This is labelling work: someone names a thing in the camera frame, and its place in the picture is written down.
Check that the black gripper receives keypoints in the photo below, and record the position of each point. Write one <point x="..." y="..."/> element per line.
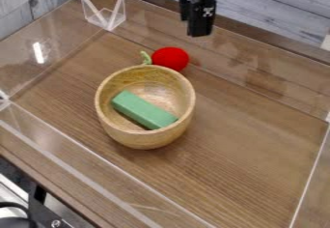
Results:
<point x="201" y="13"/>

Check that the red knitted apple toy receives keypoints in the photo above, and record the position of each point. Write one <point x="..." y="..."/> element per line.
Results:
<point x="170" y="57"/>

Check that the clear acrylic tray walls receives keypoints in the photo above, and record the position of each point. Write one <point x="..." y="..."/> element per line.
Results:
<point x="250" y="165"/>

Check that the wooden bowl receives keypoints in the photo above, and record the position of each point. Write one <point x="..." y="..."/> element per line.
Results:
<point x="163" y="87"/>

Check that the green rectangular block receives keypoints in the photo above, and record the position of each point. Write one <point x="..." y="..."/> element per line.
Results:
<point x="142" y="111"/>

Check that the black table frame bracket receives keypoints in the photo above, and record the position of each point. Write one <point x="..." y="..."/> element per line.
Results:
<point x="42" y="214"/>

